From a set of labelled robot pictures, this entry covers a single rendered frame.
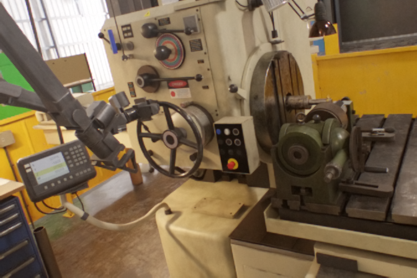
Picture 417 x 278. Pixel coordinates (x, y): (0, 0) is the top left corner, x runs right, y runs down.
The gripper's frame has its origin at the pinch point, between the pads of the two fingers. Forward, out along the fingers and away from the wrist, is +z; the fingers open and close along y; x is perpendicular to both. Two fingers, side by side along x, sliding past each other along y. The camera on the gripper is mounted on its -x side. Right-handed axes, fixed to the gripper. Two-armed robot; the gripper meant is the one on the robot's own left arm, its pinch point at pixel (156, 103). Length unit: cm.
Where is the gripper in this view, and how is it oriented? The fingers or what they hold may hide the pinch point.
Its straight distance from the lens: 159.6
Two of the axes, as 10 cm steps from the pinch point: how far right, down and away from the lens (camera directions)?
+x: -8.2, 1.0, 5.7
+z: 5.1, -3.2, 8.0
